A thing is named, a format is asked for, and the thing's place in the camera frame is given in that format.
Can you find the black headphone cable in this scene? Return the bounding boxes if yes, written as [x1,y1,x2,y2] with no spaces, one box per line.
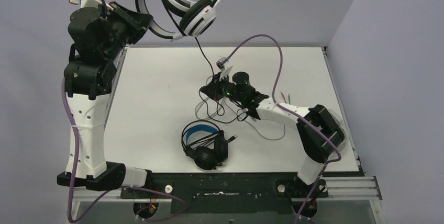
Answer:
[187,130,238,152]

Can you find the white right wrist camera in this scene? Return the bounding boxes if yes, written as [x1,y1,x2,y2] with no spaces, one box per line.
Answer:
[216,57,233,81]

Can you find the black headphones with blue band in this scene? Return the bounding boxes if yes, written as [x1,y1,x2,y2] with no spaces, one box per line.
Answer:
[181,120,229,171]

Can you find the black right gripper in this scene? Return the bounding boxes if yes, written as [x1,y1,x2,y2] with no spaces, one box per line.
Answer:
[201,72,244,103]

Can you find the white and black headphones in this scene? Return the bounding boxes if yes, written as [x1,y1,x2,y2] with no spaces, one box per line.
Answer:
[135,0,221,41]

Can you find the grey white headphones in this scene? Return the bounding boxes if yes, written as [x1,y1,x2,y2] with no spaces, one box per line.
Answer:
[327,109,348,154]

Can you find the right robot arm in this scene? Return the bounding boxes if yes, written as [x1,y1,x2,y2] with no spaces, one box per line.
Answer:
[200,72,346,196]

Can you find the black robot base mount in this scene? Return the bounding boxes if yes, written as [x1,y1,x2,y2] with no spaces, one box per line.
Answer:
[120,172,328,214]

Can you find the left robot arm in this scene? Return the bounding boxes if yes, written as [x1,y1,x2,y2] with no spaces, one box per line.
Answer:
[57,2,155,196]

